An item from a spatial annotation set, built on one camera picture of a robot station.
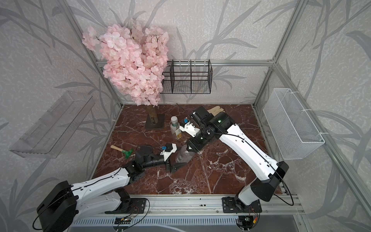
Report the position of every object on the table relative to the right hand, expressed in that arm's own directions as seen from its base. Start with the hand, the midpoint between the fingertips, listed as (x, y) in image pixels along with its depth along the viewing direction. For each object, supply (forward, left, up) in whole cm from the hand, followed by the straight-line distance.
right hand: (190, 145), depth 68 cm
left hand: (-2, +4, -7) cm, 9 cm away
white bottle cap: (+21, +10, -7) cm, 24 cm away
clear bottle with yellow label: (+22, +11, -19) cm, 31 cm away
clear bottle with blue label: (-3, +3, -4) cm, 6 cm away
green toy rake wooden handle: (+9, +42, -25) cm, 50 cm away
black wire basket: (+58, +3, -2) cm, 58 cm away
